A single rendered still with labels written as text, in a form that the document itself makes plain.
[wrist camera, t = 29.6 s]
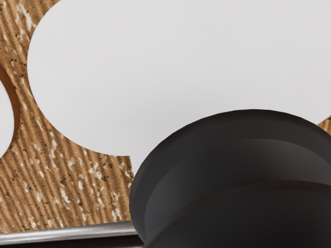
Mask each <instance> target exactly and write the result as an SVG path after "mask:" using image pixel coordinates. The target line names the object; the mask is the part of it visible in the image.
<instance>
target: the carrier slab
mask: <svg viewBox="0 0 331 248"><path fill-rule="evenodd" d="M59 1H60V0H0V65H1V66H2V68H3V69H4V70H5V72H6V74H7V75H8V77H9V79H10V80H11V82H12V85H13V87H14V89H15V91H16V94H17V97H18V101H19V105H20V126H19V130H18V133H17V136H16V138H15V140H14V142H13V143H12V145H11V146H10V147H9V148H8V150H7V151H6V152H5V153H4V155H3V156H2V157H1V158H0V234H4V233H14V232H24V231H34V230H43V229H53V228H63V227H72V226H82V225H91V224H101V223H111V222H121V221H130V220H131V215H130V210H129V196H130V190H131V186H132V182H133V180H134V174H133V170H132V164H131V160H130V156H129V155H126V156H120V155H107V154H102V153H98V152H95V151H92V150H89V149H87V148H84V147H82V146H80V145H78V144H76V143H75V142H73V141H71V140H70V139H68V138H67V137H65V136H64V135H63V134H61V133H60V132H59V131H58V130H57V129H56V128H55V127H54V126H53V125H52V124H51V123H50V122H49V121H48V120H47V118H46V117H45V115H44V114H43V113H42V111H41V110H40V108H39V106H38V104H37V102H36V100H35V98H34V96H33V93H32V90H31V87H30V83H29V78H28V67H27V65H28V52H29V46H30V42H31V39H32V36H33V33H34V31H35V29H36V27H37V25H38V24H39V22H40V20H41V19H42V18H43V16H44V15H45V14H46V12H47V11H48V10H49V9H50V8H51V7H52V6H54V5H55V4H56V3H57V2H59Z"/></svg>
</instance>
